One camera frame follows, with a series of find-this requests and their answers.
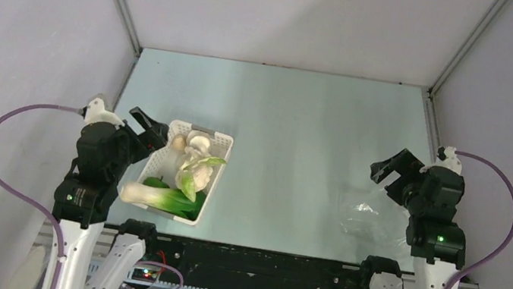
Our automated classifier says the green bok choy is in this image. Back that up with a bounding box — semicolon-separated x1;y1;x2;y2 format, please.
119;182;206;220

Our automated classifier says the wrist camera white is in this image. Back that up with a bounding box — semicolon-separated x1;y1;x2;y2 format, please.
83;93;124;127
433;146;463;175

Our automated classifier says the white perforated plastic basket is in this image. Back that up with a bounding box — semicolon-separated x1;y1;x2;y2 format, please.
119;120;234;225

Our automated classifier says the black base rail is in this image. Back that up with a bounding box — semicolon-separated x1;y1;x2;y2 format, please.
128;234;372;289

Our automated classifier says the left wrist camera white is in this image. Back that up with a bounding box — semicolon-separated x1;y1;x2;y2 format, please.
83;93;124;127

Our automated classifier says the white cauliflower with green leaves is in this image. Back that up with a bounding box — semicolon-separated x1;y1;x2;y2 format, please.
175;155;227;203

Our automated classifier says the green pepper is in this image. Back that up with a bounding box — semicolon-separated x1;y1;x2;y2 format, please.
142;177;170;189

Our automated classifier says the clear zip top bag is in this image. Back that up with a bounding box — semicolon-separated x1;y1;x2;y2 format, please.
337;187;409;255

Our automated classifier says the small beige mushroom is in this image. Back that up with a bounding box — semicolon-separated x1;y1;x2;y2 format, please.
171;134;187;152

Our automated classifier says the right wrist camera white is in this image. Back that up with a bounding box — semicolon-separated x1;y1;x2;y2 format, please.
433;146;463;175

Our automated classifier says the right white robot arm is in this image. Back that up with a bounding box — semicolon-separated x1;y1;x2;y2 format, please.
356;149;466;289

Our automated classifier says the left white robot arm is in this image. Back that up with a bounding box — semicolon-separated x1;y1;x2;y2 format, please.
44;97;169;289

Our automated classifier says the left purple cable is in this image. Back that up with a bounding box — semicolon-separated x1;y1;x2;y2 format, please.
0;96;89;289

